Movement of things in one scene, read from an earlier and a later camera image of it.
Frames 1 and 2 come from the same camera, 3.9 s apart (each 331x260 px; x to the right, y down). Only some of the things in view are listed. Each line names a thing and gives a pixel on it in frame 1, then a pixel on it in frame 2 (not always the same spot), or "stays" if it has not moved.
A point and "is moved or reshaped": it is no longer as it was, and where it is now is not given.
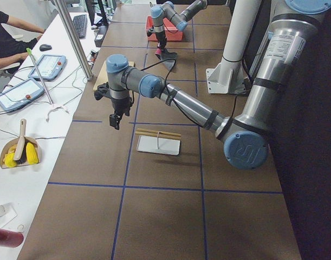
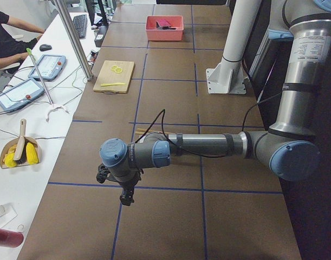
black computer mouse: (45, 47) stays
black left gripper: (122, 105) -> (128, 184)
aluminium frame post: (75, 38) stays
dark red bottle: (6, 238) stays
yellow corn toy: (32, 154) stays
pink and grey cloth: (164, 54) is moved or reshaped
